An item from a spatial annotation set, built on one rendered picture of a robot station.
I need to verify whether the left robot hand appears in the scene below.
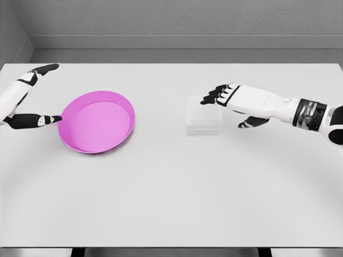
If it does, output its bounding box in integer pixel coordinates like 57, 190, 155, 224
0, 63, 63, 131

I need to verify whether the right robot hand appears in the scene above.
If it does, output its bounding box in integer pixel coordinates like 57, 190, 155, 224
200, 83, 282, 129

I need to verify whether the clear plastic egg box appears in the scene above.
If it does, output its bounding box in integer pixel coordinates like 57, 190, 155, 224
184, 96, 223, 137

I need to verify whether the pink round plate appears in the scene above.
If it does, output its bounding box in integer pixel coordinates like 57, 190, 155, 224
58, 90, 136, 155

